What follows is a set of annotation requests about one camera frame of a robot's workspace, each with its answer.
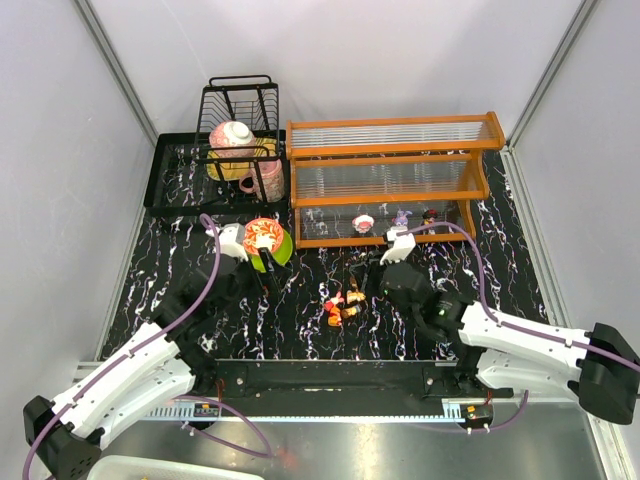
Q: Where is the brown rabbit toy figure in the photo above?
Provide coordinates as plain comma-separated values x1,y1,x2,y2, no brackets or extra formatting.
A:
346,290,366,304

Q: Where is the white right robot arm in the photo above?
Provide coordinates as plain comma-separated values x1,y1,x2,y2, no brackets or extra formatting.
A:
349,255,639,425

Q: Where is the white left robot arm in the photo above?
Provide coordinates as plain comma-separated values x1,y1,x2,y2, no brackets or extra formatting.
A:
21,245,256,479

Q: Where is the wooden tiered display shelf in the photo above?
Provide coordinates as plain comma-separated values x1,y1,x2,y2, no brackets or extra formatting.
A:
286,111,506,249

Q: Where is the lime green plate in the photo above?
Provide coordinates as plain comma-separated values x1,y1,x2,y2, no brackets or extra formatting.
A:
250,230,294,273

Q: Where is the orange patterned white bowl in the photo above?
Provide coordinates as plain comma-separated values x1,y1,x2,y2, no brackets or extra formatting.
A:
243,217,284,255

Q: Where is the pink piglet toy figure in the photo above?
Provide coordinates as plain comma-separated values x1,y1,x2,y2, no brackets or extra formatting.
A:
324,292,345,311

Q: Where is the pink white lamb toy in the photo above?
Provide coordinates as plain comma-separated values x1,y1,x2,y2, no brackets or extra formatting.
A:
352,214,375,235

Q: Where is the purple bunny toy figure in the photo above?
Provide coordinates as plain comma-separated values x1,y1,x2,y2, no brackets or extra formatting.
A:
392,210,412,227

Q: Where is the yellow bear toy figure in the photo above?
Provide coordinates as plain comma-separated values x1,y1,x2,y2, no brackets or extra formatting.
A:
328,308,342,328

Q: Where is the Snow White toy figure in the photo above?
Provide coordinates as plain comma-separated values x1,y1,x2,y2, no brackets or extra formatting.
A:
422,209,438,234

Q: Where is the pink floral mug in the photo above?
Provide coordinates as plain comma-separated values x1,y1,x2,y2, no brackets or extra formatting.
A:
239,160,285,203

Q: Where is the black drain tray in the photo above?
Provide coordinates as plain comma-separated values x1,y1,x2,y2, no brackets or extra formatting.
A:
143,133,289,218

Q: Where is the yellow plate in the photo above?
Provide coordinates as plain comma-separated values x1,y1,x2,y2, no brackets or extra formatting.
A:
206,138,279,181

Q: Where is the pink floral bowl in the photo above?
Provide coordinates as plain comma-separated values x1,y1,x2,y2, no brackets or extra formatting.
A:
209,121,256,158

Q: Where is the white plastic bin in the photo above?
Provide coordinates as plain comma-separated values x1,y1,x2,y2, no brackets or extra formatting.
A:
87,455,262,480

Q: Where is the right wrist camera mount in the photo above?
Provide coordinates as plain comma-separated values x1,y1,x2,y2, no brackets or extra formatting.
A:
380,226,416,265

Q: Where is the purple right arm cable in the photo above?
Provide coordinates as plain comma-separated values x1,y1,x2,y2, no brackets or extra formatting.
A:
394,220,640,434

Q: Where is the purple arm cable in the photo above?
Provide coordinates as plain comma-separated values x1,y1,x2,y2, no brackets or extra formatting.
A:
22,213,274,480
394,220,640,434

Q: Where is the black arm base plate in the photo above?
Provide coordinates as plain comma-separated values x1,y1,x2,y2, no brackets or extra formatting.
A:
194,359,513,399

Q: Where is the black wire dish rack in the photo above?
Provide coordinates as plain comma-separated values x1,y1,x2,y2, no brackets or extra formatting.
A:
195,74,286,204

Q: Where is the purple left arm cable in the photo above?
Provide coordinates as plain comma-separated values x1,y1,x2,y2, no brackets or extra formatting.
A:
22,213,274,480

